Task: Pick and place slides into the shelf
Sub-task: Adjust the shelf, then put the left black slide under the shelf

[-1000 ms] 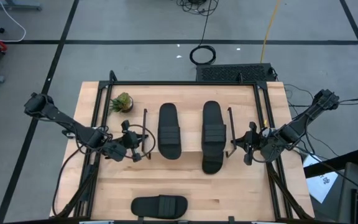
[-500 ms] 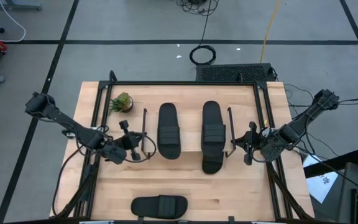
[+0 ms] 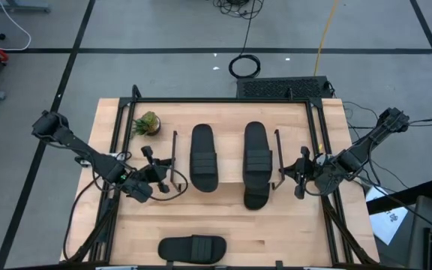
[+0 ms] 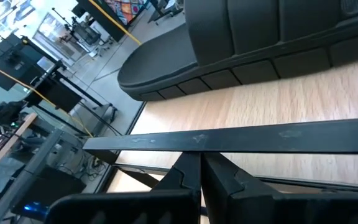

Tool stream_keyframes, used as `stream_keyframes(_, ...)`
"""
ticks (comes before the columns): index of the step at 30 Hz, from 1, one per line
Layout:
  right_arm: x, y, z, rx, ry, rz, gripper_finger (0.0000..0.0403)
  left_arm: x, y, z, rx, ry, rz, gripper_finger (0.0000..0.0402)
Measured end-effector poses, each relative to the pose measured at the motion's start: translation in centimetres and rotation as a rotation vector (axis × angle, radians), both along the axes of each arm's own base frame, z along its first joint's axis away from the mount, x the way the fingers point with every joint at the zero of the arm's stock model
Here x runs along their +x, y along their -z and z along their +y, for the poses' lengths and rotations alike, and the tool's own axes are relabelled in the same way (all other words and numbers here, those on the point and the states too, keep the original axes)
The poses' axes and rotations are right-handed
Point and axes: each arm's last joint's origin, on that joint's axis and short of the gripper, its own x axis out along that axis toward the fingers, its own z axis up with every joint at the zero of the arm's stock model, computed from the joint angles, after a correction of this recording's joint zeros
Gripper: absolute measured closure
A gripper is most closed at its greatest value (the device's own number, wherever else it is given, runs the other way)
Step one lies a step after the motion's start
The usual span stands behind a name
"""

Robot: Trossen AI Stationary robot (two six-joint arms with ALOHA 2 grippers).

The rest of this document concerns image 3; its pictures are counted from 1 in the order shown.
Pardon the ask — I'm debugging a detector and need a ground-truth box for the white paper sheet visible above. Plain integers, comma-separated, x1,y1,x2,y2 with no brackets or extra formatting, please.
364,185,409,246

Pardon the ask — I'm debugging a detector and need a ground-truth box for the grey desk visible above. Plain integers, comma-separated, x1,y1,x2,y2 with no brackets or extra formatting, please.
406,194,432,270

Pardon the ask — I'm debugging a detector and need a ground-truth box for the black rubber slide sandal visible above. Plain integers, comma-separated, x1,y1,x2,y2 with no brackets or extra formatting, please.
157,234,228,266
188,123,220,194
242,120,274,188
242,183,272,211

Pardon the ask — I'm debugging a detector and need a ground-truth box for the white floor cable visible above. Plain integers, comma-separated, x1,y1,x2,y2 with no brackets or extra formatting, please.
0,0,33,52

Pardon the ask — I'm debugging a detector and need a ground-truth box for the wooden shelf with black brackets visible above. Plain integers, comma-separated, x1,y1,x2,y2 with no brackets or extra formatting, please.
169,129,287,193

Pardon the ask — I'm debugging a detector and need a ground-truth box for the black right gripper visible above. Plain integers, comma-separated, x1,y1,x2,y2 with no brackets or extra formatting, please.
282,145,317,200

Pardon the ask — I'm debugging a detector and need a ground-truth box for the black aluminium table frame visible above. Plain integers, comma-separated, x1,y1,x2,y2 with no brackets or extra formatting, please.
60,84,381,270

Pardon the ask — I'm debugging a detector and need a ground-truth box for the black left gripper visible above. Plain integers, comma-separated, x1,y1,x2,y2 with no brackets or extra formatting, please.
140,145,175,195

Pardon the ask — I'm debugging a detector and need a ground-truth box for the black desk edge bar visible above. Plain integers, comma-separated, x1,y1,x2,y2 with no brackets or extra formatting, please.
365,178,432,215

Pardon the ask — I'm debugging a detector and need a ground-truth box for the grey desk foot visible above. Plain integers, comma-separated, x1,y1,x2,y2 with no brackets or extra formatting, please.
0,0,52,14

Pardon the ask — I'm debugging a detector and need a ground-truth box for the yellow cable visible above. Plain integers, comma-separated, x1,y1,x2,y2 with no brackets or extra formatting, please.
313,0,341,77

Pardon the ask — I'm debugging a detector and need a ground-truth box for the black long arm cable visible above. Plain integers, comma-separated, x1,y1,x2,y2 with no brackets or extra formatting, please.
61,175,127,263

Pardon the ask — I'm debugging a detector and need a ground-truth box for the small potted green plant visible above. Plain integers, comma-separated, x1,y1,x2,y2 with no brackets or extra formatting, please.
130,110,162,138

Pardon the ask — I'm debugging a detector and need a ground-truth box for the black looped gripper cable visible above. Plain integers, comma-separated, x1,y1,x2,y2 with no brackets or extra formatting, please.
148,167,190,203

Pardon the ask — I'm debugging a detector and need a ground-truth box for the black perforated computer case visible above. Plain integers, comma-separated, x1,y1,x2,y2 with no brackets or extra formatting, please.
235,75,332,100

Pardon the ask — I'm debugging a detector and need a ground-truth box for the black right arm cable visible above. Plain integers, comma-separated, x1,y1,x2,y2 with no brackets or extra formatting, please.
341,100,432,131

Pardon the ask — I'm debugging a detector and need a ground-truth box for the coiled black floor cable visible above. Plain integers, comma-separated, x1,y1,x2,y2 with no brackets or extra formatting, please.
227,0,263,80

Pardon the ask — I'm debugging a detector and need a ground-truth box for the tangled black cable bunch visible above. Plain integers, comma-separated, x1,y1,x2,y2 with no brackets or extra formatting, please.
211,0,266,20

